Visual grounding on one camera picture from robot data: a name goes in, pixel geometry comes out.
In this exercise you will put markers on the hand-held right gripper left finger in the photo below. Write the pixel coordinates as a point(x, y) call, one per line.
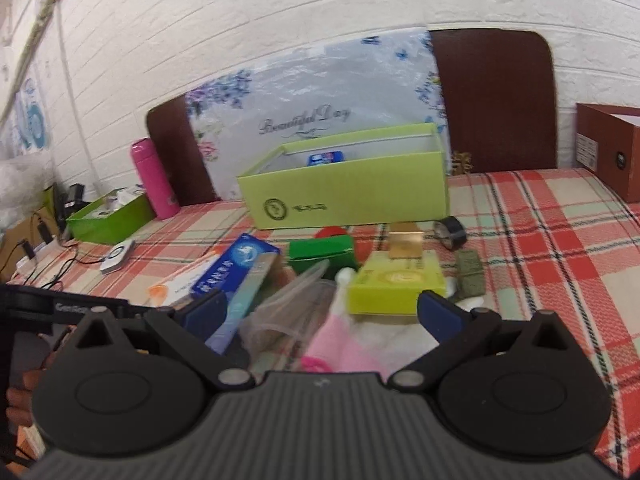
point(205, 310)

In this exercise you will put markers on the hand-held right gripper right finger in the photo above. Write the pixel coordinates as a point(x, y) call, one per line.
point(439, 312)

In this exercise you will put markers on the orange and white box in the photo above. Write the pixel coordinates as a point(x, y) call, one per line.
point(187, 277)

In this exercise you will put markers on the yellow-green small box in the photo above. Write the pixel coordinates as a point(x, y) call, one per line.
point(395, 285)

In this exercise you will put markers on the blue toothpaste box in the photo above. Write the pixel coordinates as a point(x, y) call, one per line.
point(245, 265)

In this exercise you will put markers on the large light green cardboard box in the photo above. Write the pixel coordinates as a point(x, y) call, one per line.
point(350, 195)

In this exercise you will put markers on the person's left hand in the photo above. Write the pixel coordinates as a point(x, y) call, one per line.
point(22, 402)

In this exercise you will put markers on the olive green pouch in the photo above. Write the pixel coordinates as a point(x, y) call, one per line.
point(469, 272)

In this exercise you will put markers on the small gold box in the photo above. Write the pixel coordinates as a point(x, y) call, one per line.
point(405, 245)

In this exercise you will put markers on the black tape roll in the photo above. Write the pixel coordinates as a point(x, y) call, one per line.
point(452, 232)

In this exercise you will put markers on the clear plastic bag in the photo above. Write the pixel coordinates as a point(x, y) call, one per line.
point(290, 310)

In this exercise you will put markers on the white round-button device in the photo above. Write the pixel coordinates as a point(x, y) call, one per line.
point(117, 256)

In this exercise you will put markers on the green open tray box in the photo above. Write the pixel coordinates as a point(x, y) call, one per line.
point(107, 220)

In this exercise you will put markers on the black charger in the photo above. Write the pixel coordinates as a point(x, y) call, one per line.
point(75, 195)

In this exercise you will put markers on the plaid blanket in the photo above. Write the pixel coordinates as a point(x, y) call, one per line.
point(550, 240)

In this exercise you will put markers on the red round lid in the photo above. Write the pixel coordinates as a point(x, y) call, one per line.
point(332, 233)

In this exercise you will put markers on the pink thermos bottle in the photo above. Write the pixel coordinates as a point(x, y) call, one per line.
point(155, 180)

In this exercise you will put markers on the blue snack packet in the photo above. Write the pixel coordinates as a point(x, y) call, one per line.
point(326, 159)

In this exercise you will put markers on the dark brown headboard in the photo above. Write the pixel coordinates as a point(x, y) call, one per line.
point(495, 100)

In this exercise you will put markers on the brown cardboard box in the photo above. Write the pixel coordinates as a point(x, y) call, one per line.
point(612, 150)

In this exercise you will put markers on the wall poster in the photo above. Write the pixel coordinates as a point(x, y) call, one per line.
point(32, 120)

